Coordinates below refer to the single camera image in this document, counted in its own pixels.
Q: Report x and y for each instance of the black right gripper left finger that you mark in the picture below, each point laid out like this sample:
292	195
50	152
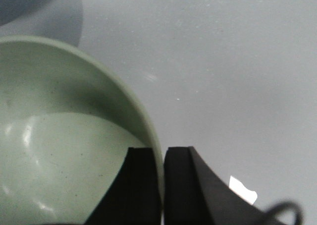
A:
133	198

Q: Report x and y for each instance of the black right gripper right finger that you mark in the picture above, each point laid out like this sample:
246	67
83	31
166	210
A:
195	195

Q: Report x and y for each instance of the green plastic bowl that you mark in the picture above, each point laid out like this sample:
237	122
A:
66	124

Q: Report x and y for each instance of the blue plastic bowl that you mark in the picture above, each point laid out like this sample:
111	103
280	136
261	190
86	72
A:
13	9

